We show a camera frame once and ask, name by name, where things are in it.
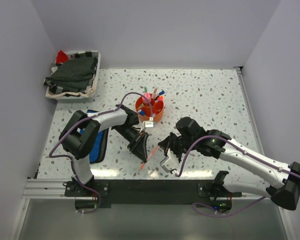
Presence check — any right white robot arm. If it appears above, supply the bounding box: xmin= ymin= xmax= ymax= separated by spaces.
xmin=158 ymin=117 xmax=300 ymax=211

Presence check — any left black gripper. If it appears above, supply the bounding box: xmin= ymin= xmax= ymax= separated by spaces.
xmin=113 ymin=125 xmax=149 ymax=163

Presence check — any peach capped white marker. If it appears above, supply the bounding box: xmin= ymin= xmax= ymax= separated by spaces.
xmin=151 ymin=87 xmax=158 ymax=99

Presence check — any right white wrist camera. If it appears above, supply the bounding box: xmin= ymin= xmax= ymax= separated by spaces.
xmin=160 ymin=155 xmax=179 ymax=174

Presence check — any blue capped white marker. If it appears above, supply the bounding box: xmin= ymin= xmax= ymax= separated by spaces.
xmin=156 ymin=90 xmax=165 ymax=98

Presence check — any orange pink pen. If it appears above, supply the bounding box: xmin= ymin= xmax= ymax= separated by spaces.
xmin=138 ymin=145 xmax=159 ymax=172

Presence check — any orange black highlighter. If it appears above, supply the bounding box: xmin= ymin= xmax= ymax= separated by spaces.
xmin=157 ymin=96 xmax=164 ymax=103

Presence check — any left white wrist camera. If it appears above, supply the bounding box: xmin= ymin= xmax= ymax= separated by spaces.
xmin=141 ymin=117 xmax=155 ymax=130

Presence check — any orange round desk organizer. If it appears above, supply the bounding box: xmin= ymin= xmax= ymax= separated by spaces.
xmin=135 ymin=96 xmax=165 ymax=123

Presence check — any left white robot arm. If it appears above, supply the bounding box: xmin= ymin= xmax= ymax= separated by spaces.
xmin=59 ymin=105 xmax=149 ymax=196

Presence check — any white bin with dark cloth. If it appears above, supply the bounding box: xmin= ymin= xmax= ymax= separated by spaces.
xmin=43 ymin=50 xmax=101 ymax=103

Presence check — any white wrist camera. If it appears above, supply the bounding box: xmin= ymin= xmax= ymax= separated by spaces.
xmin=141 ymin=117 xmax=155 ymax=130
xmin=160 ymin=155 xmax=179 ymax=174

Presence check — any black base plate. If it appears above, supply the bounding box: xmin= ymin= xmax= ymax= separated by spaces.
xmin=63 ymin=179 xmax=242 ymax=212

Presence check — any red cloth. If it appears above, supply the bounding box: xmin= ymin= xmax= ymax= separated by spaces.
xmin=55 ymin=50 xmax=69 ymax=64

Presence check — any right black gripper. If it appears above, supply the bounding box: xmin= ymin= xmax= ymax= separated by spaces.
xmin=158 ymin=132 xmax=197 ymax=162

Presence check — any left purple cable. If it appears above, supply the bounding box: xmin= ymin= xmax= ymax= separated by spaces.
xmin=48 ymin=91 xmax=156 ymax=215

